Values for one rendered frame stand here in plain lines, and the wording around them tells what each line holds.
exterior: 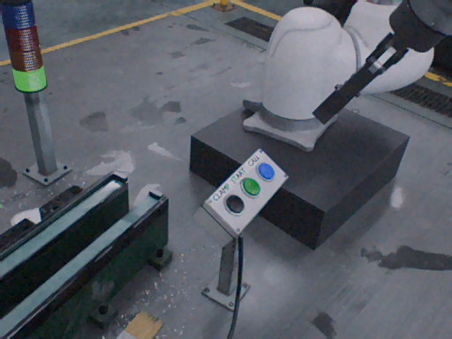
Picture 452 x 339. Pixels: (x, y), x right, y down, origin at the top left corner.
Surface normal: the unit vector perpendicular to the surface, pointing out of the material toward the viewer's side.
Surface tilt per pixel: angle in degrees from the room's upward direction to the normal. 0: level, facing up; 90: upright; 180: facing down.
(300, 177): 2
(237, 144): 2
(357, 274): 0
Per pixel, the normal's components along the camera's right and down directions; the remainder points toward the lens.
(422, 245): 0.07, -0.78
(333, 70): 0.34, 0.54
